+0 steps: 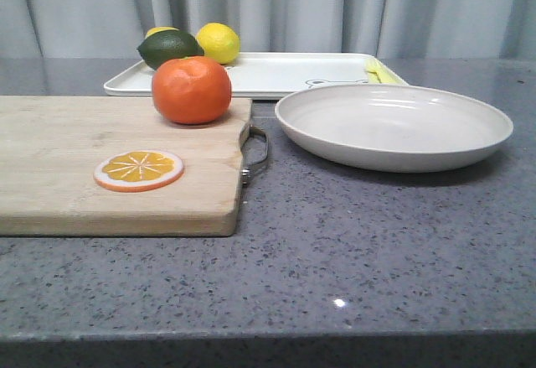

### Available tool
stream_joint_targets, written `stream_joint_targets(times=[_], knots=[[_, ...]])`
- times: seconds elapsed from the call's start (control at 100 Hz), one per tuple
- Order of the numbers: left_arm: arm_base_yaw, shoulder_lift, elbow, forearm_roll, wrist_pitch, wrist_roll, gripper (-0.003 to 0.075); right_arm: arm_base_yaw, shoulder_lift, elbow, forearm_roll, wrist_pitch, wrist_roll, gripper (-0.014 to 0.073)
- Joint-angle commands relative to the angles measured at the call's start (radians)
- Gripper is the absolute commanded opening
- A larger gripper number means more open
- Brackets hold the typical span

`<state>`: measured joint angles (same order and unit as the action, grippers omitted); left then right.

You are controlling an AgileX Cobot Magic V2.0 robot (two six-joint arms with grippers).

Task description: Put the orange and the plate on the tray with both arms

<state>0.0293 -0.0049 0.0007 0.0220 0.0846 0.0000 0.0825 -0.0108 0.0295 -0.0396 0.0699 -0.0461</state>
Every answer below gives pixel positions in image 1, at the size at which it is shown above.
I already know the yellow lemon left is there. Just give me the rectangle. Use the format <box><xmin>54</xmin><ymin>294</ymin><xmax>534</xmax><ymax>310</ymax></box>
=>
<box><xmin>145</xmin><ymin>26</ymin><xmax>178</xmax><ymax>38</ymax></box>

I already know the white rectangular tray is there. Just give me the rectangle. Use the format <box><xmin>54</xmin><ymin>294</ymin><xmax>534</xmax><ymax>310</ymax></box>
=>
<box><xmin>103</xmin><ymin>51</ymin><xmax>410</xmax><ymax>101</ymax></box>

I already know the wooden cutting board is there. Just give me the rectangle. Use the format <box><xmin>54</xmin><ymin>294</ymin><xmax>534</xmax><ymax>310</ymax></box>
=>
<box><xmin>1</xmin><ymin>96</ymin><xmax>269</xmax><ymax>236</ymax></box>

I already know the orange slice toy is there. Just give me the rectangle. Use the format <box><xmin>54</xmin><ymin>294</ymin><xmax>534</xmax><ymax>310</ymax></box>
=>
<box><xmin>93</xmin><ymin>150</ymin><xmax>184</xmax><ymax>193</ymax></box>

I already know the yellow plastic utensil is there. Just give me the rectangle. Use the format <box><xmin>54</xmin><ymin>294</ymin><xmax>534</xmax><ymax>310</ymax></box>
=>
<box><xmin>366</xmin><ymin>70</ymin><xmax>380</xmax><ymax>84</ymax></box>

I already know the yellow plastic fork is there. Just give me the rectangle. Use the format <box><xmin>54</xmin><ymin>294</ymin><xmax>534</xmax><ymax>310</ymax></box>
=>
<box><xmin>364</xmin><ymin>58</ymin><xmax>407</xmax><ymax>86</ymax></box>

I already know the yellow lemon right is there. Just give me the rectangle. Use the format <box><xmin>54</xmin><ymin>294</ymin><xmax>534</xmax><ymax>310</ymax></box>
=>
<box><xmin>196</xmin><ymin>23</ymin><xmax>240</xmax><ymax>65</ymax></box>

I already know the orange fruit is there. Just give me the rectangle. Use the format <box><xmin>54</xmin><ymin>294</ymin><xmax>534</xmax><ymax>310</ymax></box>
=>
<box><xmin>152</xmin><ymin>56</ymin><xmax>232</xmax><ymax>125</ymax></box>

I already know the grey curtain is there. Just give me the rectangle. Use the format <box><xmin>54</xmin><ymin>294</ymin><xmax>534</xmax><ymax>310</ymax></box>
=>
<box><xmin>1</xmin><ymin>0</ymin><xmax>535</xmax><ymax>60</ymax></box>

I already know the yellow lemon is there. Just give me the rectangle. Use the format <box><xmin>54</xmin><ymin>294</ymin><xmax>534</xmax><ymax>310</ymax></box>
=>
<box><xmin>145</xmin><ymin>26</ymin><xmax>178</xmax><ymax>38</ymax></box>
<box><xmin>196</xmin><ymin>23</ymin><xmax>240</xmax><ymax>65</ymax></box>

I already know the white round plate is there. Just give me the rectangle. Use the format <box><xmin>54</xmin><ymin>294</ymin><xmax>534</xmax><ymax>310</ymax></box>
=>
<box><xmin>275</xmin><ymin>84</ymin><xmax>513</xmax><ymax>173</ymax></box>

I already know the green lime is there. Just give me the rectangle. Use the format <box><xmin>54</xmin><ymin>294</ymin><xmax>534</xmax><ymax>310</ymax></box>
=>
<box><xmin>137</xmin><ymin>29</ymin><xmax>204</xmax><ymax>70</ymax></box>

